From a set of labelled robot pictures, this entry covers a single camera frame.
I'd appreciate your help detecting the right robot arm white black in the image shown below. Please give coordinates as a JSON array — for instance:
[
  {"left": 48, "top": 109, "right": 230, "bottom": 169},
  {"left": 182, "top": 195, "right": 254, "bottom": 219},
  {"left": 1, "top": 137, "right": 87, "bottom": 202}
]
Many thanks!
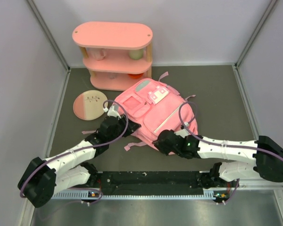
[{"left": 153, "top": 129, "right": 283, "bottom": 186}]

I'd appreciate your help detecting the clear glass on lower shelf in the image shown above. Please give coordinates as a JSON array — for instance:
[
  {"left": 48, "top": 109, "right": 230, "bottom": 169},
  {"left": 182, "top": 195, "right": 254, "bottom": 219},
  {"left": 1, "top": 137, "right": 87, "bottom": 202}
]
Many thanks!
[{"left": 108, "top": 73, "right": 118, "bottom": 80}]

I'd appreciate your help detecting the pale green cup on shelf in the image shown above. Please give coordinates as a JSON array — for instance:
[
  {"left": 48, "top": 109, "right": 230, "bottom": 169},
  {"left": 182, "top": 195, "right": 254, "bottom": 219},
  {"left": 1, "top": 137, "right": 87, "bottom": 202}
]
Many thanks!
[{"left": 128, "top": 49, "right": 143, "bottom": 60}]

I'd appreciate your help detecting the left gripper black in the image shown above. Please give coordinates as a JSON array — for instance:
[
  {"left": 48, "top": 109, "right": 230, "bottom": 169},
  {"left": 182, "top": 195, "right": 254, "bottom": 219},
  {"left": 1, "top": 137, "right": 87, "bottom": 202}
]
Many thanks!
[{"left": 108, "top": 114, "right": 141, "bottom": 143}]

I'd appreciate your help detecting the orange bowl on lower shelf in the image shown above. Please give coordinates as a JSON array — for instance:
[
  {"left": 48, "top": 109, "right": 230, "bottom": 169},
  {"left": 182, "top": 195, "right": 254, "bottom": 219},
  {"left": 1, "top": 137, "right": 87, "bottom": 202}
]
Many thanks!
[{"left": 128, "top": 73, "right": 143, "bottom": 79}]

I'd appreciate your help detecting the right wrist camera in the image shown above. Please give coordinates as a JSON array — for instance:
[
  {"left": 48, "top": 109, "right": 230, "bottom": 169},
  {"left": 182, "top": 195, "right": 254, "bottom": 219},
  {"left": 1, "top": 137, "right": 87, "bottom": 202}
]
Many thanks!
[{"left": 175, "top": 125, "right": 190, "bottom": 137}]

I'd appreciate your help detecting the pink three-tier shelf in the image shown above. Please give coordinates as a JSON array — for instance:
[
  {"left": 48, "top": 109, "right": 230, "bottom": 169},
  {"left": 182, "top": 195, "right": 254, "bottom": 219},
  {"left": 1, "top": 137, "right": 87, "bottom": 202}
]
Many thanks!
[{"left": 72, "top": 21, "right": 153, "bottom": 91}]

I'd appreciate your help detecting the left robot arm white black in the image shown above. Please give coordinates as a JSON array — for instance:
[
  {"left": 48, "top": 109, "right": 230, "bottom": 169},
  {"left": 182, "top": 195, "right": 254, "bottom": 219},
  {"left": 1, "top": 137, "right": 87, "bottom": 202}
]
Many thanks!
[{"left": 17, "top": 115, "right": 141, "bottom": 208}]

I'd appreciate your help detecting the grey slotted cable duct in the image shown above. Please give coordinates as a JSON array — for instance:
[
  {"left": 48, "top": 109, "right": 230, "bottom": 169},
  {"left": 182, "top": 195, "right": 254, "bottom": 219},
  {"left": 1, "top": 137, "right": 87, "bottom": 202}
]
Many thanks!
[{"left": 52, "top": 190, "right": 228, "bottom": 201}]

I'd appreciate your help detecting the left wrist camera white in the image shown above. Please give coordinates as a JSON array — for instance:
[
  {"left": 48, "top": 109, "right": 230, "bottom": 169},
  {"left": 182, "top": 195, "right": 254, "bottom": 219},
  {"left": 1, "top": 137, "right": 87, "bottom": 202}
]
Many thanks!
[{"left": 103, "top": 104, "right": 121, "bottom": 119}]

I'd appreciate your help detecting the pink cup on shelf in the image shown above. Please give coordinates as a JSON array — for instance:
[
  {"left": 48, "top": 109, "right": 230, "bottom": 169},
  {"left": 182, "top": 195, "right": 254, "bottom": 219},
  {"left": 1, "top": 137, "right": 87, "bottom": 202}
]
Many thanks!
[{"left": 91, "top": 48, "right": 106, "bottom": 61}]

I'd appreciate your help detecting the pink and cream plate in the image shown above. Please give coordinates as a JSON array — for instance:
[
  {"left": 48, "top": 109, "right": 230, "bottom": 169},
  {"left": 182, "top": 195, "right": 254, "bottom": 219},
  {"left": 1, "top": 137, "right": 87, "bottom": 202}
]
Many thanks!
[{"left": 73, "top": 90, "right": 107, "bottom": 121}]

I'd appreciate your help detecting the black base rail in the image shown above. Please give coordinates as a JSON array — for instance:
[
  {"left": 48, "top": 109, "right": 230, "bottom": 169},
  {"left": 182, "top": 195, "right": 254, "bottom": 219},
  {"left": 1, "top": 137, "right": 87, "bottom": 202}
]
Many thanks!
[{"left": 70, "top": 170, "right": 229, "bottom": 196}]

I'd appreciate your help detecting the pink school backpack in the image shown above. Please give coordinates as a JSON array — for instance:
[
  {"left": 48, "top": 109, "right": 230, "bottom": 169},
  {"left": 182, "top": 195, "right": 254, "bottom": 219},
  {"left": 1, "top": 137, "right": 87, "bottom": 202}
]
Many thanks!
[{"left": 82, "top": 72, "right": 199, "bottom": 155}]

